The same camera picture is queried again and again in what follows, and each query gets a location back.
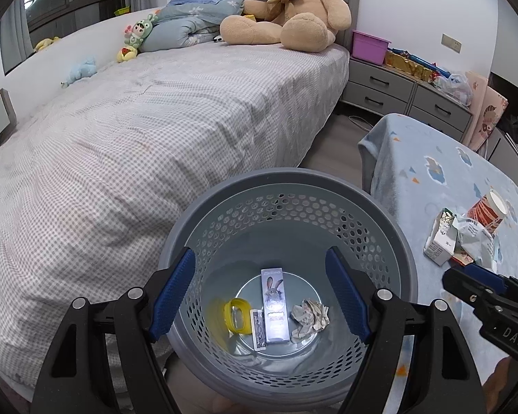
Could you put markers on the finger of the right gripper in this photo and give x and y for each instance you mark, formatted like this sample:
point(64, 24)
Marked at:
point(485, 277)
point(482, 300)

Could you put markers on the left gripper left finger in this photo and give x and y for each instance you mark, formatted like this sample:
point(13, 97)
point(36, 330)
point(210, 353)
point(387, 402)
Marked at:
point(76, 377)

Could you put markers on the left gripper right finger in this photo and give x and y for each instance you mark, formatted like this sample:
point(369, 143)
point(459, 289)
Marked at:
point(442, 376)

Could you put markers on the white blue mask package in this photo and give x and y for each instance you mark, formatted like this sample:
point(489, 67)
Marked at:
point(474, 240)

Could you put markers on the small white carton box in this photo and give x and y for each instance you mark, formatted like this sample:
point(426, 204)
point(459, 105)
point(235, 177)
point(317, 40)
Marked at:
point(441, 242)

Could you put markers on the red white paper cup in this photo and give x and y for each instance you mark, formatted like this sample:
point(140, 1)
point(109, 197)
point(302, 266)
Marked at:
point(490, 210)

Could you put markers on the red gold snack wrapper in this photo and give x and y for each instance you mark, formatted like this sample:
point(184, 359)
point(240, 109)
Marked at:
point(462, 258)

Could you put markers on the person's right hand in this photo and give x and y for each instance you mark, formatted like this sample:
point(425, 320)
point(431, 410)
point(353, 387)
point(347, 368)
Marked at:
point(496, 382)

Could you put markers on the light blue patterned blanket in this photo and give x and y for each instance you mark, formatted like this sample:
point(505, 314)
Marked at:
point(415, 171)

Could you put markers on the crumpled paper ball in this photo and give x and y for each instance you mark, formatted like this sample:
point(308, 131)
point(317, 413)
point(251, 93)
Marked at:
point(311, 318)

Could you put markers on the pink cartoon boards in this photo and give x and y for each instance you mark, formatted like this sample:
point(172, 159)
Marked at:
point(487, 107)

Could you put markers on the bed with checkered sheet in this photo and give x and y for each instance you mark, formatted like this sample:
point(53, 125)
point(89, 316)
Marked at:
point(92, 183)

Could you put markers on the rabbit picture box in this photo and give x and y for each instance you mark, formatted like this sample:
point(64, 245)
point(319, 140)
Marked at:
point(274, 305)

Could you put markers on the clear plastic bag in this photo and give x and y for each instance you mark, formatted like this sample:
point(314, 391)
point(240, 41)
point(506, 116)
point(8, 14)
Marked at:
point(455, 86)

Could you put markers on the small white blister pack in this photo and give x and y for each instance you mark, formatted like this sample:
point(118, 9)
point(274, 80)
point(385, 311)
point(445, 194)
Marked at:
point(258, 330)

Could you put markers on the grey drawer dresser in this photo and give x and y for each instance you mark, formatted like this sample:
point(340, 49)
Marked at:
point(382, 90)

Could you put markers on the gold wrapped packages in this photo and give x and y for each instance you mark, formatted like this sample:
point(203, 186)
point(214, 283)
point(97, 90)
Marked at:
point(413, 65)

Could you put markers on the purple plastic box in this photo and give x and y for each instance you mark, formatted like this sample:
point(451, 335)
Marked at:
point(369, 48)

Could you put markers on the light blue plush toy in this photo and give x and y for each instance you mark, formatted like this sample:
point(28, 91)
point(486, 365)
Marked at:
point(84, 70)

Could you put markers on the large tan teddy bear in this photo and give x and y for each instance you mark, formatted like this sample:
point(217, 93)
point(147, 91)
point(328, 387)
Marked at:
point(302, 25)

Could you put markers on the grey curtain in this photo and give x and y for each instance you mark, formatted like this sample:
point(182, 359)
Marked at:
point(16, 46)

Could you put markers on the yellow plush toy on sill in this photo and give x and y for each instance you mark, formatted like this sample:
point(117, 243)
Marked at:
point(44, 43)

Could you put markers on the green hooded doll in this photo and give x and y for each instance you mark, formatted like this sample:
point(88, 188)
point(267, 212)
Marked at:
point(135, 35)

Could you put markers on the light blue folded quilt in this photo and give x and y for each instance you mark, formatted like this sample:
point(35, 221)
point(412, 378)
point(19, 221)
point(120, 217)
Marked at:
point(189, 24)

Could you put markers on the wall switch plate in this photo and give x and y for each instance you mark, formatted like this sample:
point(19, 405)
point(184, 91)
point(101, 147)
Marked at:
point(451, 43)

